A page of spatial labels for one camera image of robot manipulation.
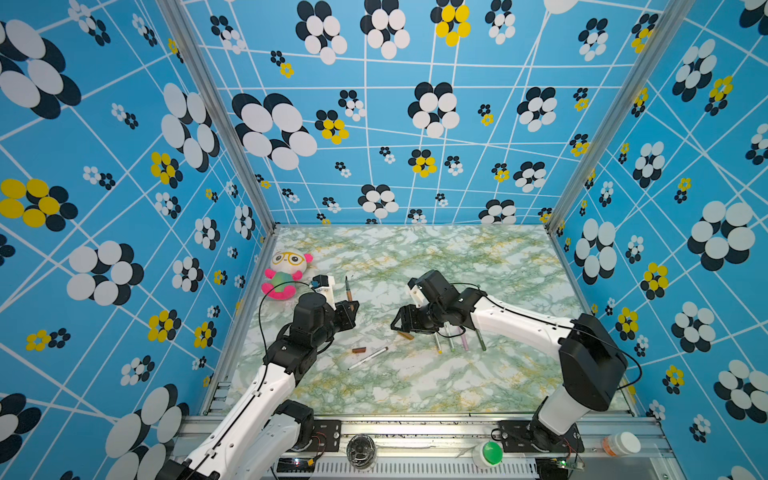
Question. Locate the brown gel pen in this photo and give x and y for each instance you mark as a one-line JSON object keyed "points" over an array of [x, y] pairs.
{"points": [[348, 289]]}

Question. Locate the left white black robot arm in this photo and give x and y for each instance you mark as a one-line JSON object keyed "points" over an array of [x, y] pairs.
{"points": [[265, 423]]}

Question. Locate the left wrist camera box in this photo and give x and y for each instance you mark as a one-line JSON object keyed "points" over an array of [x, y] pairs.
{"points": [[324, 285]]}

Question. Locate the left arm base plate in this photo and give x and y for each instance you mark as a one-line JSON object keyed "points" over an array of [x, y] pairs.
{"points": [[312, 435]]}

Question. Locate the white pen brown tip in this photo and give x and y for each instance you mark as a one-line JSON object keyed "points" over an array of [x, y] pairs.
{"points": [[369, 358]]}

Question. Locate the white pen green tip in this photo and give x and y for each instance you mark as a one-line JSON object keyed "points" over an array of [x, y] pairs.
{"points": [[449, 337]]}

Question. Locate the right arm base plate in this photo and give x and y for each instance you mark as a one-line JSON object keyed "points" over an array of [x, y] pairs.
{"points": [[534, 437]]}

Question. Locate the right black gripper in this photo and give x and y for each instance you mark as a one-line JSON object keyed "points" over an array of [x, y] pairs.
{"points": [[407, 321]]}

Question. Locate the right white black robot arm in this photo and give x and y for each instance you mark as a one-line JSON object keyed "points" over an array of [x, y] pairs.
{"points": [[591, 363]]}

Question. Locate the green push button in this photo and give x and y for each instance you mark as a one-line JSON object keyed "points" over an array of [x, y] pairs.
{"points": [[487, 454]]}

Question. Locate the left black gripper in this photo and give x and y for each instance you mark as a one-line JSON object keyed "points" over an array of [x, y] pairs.
{"points": [[345, 314]]}

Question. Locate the white pink plush toy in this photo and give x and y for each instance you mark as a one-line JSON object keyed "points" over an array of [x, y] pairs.
{"points": [[285, 270]]}

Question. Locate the aluminium front frame rail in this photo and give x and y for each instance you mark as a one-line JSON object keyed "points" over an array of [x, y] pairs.
{"points": [[446, 435]]}

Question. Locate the green gel pen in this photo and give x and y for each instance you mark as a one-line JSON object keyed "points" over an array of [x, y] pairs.
{"points": [[481, 340]]}

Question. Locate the white orange bottle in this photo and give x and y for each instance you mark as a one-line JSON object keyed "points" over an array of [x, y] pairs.
{"points": [[621, 444]]}

